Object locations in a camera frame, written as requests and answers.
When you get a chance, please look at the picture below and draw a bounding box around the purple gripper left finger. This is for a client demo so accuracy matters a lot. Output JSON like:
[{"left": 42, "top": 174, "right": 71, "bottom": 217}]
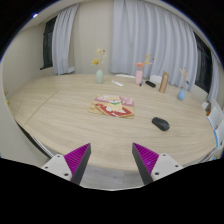
[{"left": 42, "top": 143, "right": 91, "bottom": 185}]

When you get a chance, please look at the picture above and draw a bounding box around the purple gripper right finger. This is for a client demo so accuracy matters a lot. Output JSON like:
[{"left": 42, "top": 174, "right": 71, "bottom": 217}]
[{"left": 132, "top": 143, "right": 182, "bottom": 185}]

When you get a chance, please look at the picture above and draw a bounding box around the black computer mouse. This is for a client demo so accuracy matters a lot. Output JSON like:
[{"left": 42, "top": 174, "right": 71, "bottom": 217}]
[{"left": 152, "top": 117, "right": 170, "bottom": 131}]

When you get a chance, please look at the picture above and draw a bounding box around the blue vase with dried flowers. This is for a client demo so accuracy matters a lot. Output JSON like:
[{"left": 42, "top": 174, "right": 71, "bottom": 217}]
[{"left": 177, "top": 68, "right": 189, "bottom": 101}]

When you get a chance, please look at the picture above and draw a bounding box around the black glasses case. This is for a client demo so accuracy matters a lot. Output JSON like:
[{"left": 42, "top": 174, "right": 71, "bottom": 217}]
[{"left": 145, "top": 81, "right": 156, "bottom": 88}]

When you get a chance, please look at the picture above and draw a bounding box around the white chair at right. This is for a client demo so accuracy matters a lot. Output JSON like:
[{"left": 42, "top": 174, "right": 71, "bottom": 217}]
[{"left": 202, "top": 99, "right": 224, "bottom": 130}]

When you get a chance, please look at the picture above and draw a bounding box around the bronze thermos bottle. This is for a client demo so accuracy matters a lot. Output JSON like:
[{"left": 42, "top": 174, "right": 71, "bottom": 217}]
[{"left": 159, "top": 72, "right": 169, "bottom": 93}]

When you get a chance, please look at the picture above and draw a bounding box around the white remote control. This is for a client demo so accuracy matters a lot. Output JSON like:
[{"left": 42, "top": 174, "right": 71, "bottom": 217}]
[{"left": 111, "top": 80, "right": 124, "bottom": 87}]

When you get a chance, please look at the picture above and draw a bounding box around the pink vase with flowers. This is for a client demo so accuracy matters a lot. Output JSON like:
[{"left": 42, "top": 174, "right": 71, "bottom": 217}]
[{"left": 135, "top": 53, "right": 154, "bottom": 85}]

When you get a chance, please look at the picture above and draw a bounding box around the right dark window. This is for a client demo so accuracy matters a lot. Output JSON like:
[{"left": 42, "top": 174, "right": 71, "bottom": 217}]
[{"left": 195, "top": 34, "right": 213, "bottom": 92}]

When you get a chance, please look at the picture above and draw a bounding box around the dark window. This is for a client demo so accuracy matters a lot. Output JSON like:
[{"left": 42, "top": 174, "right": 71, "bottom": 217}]
[
  {"left": 42, "top": 18, "right": 56, "bottom": 69},
  {"left": 195, "top": 34, "right": 213, "bottom": 92}
]

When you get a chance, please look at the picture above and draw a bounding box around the green vase with yellow flowers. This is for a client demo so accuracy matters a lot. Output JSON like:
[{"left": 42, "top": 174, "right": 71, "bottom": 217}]
[{"left": 92, "top": 48, "right": 106, "bottom": 84}]

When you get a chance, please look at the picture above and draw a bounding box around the left dark window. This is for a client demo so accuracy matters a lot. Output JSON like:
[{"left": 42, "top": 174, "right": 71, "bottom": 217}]
[{"left": 42, "top": 18, "right": 56, "bottom": 69}]

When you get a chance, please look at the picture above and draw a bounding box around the centre white curtain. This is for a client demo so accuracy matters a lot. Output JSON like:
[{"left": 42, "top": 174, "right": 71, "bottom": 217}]
[{"left": 109, "top": 0, "right": 198, "bottom": 90}]

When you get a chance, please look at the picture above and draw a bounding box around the white curtain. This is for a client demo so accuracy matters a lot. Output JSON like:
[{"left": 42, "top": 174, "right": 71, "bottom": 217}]
[
  {"left": 109, "top": 0, "right": 198, "bottom": 90},
  {"left": 52, "top": 4, "right": 79, "bottom": 75}
]

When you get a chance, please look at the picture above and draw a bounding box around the left white curtain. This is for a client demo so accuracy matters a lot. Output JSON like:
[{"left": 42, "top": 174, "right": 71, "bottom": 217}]
[{"left": 52, "top": 4, "right": 79, "bottom": 75}]

